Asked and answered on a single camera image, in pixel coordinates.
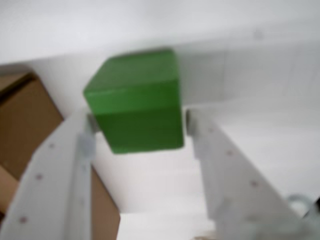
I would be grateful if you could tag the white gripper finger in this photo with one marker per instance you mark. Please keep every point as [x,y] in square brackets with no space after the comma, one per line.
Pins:
[55,180]
[235,180]

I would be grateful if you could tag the green cube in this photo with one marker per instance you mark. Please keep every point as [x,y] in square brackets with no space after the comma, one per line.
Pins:
[135,105]

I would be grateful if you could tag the brown cardboard box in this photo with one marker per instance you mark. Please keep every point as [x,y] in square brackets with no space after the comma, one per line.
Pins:
[25,115]

